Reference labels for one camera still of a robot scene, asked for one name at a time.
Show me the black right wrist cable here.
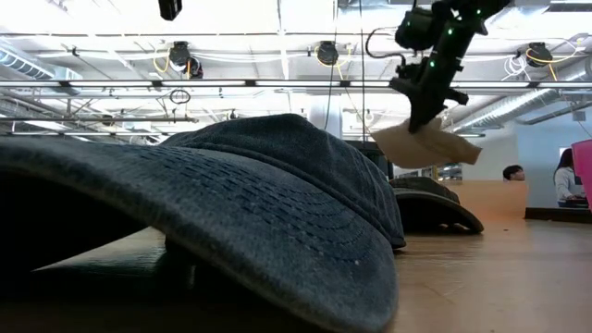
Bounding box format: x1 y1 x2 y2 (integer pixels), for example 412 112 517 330
364 26 408 60

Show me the beige cap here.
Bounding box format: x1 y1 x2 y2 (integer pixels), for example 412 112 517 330
371 116 483 170

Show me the blue denim cap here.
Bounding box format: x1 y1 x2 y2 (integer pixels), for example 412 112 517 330
0 113 407 333

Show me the silver ventilation duct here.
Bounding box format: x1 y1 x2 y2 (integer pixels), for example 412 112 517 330
0 45 82 82
443 57 592 135

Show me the red plastic tray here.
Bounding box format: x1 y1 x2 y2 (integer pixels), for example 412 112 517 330
571 138 592 214

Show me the dark grey cap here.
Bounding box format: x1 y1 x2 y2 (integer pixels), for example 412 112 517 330
389 176 486 235

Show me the person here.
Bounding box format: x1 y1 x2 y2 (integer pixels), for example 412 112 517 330
552 147 589 209
502 164 526 182

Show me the black aluminium table frame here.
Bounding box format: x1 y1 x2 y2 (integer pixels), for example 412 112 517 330
524 206 592 222

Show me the black ceiling cable reel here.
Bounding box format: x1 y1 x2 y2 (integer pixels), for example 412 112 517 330
525 41 554 68
315 40 340 67
168 40 204 80

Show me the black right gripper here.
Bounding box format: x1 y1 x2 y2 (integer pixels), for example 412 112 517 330
388 54 470 135

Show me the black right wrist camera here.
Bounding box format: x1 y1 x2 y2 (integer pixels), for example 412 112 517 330
395 7 438 51

